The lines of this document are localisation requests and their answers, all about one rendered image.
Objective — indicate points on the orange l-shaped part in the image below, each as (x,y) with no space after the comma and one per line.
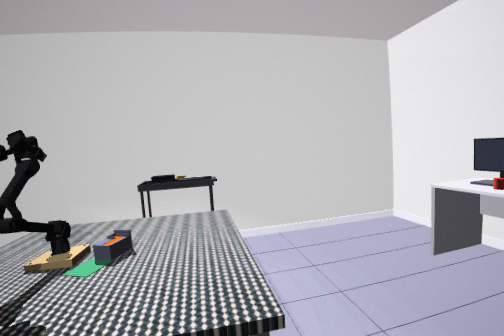
(117,238)

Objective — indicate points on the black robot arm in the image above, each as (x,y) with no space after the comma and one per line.
(23,171)

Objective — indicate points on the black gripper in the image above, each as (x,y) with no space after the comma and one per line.
(4,153)

